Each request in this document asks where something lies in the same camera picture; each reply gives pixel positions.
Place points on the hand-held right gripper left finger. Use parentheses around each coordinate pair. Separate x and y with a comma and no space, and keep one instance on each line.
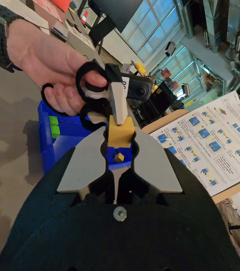
(84,167)

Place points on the blue plastic bin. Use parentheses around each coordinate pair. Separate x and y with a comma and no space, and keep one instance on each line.
(73,129)

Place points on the wooden table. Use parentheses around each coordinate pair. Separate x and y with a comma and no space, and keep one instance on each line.
(138,69)

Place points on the printed instruction sheet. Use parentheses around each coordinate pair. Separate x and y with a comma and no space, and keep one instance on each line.
(206,144)

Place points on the orange traffic cone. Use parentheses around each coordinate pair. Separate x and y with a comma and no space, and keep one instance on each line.
(84,18)

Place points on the white sheet with red print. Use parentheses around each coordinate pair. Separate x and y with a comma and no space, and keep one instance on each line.
(82,37)

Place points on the person's left hand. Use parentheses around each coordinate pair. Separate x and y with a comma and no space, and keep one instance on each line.
(43,55)

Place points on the red storage bins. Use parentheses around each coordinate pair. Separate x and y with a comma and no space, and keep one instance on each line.
(168,74)

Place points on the pink printed paper sheet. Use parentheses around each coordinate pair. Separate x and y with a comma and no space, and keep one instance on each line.
(48,8)

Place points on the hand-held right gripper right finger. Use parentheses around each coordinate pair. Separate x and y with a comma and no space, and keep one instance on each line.
(156,167)

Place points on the white paper sheet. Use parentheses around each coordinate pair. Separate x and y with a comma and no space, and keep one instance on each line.
(27,14)

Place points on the studio light panel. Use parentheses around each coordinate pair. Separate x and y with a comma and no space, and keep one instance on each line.
(170,48)
(185,90)

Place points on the yellow wooden cube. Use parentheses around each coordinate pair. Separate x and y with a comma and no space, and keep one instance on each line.
(119,158)
(120,133)

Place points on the clear plastic case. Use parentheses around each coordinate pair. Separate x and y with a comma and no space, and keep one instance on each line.
(59,32)

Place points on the laminated picture sheet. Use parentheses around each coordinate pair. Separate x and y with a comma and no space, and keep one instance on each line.
(126,68)

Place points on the yellow storage bin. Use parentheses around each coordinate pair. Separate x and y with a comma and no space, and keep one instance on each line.
(140,67)

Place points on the black monitor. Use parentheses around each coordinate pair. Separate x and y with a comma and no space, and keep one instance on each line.
(120,12)

